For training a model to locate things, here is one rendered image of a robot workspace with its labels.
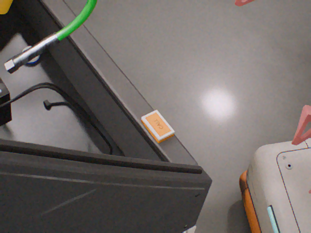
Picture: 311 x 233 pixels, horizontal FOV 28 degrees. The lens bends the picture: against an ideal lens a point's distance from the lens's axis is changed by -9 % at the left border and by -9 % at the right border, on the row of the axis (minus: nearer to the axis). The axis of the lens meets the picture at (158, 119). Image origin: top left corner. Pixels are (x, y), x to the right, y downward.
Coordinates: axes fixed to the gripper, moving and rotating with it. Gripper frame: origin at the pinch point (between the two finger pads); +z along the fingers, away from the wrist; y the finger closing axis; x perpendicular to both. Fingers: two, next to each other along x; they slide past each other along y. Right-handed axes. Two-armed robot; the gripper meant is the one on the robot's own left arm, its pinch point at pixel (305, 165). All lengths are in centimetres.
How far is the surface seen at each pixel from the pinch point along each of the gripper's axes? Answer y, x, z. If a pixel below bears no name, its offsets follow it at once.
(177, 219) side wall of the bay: -0.4, -12.3, 19.8
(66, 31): -16.5, -40.5, 0.9
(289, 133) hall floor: -71, 92, 65
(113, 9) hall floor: -140, 45, 89
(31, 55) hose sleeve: -16.2, -43.3, 6.7
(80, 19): -16.4, -39.7, -2.0
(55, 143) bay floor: -21.2, -25.6, 31.7
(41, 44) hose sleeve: -16.6, -42.7, 4.6
